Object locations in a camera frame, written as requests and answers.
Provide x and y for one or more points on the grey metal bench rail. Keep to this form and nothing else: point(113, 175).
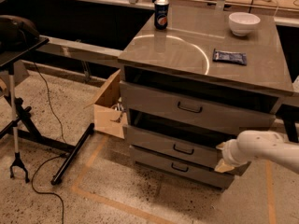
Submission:
point(81, 51)

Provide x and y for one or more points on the grey metal drawer cabinet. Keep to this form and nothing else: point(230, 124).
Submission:
point(178, 59)

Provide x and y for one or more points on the black rolling stand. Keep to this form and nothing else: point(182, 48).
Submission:
point(21, 124)

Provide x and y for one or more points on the grey bottom drawer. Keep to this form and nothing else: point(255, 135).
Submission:
point(182, 168)

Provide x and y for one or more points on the cardboard box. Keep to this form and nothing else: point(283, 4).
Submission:
point(108, 114)

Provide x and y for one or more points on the blue snack packet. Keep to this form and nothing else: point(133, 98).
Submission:
point(229, 57)

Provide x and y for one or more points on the blue pepsi can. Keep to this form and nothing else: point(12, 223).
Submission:
point(160, 15)

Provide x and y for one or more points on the grey top drawer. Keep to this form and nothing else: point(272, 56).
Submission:
point(198, 112)

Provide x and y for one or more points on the grey drawer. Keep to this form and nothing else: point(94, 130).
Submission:
point(176, 139)
point(182, 168)
point(198, 112)

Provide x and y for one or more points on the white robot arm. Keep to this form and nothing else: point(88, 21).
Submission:
point(252, 145)

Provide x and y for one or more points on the black bag on stand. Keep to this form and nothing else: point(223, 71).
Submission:
point(16, 33)

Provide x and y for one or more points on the white ceramic bowl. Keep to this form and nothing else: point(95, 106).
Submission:
point(242, 23)

